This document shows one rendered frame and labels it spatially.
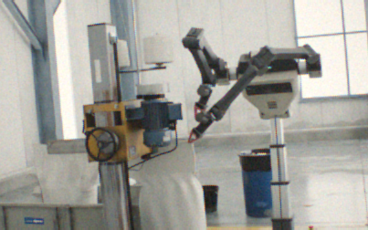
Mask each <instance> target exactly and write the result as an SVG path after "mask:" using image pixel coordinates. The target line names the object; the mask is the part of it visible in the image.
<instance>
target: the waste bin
mask: <svg viewBox="0 0 368 230"><path fill-rule="evenodd" d="M253 152H254V153H255V154H256V155H250V154H252V153H253ZM259 153H265V154H259ZM257 154H258V155H257ZM237 155H238V157H239V162H240V166H241V172H242V184H243V190H244V202H245V207H246V215H247V216H252V217H256V218H264V217H272V215H273V205H272V197H271V192H272V189H271V185H270V181H271V180H272V167H271V159H270V156H271V150H270V148H258V149H251V150H243V151H242V152H239V153H238V154H237Z"/></svg>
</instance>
